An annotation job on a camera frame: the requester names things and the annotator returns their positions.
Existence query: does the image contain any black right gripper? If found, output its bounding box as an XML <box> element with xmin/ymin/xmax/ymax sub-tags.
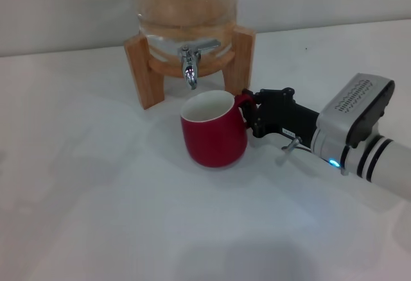
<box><xmin>240</xmin><ymin>87</ymin><xmax>322</xmax><ymax>149</ymax></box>

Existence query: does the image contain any red ceramic cup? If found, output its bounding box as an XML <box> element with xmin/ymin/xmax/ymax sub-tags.
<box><xmin>179</xmin><ymin>89</ymin><xmax>258</xmax><ymax>169</ymax></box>

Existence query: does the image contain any wooden dispenser stand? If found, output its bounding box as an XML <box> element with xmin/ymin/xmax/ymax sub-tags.
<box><xmin>123</xmin><ymin>25</ymin><xmax>257</xmax><ymax>111</ymax></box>

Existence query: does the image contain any glass water dispenser jar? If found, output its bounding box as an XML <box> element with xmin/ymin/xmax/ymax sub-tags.
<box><xmin>132</xmin><ymin>0</ymin><xmax>240</xmax><ymax>67</ymax></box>

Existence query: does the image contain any black cable with silver plug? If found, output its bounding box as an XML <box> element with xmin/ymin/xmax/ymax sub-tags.
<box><xmin>281</xmin><ymin>135</ymin><xmax>314</xmax><ymax>153</ymax></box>

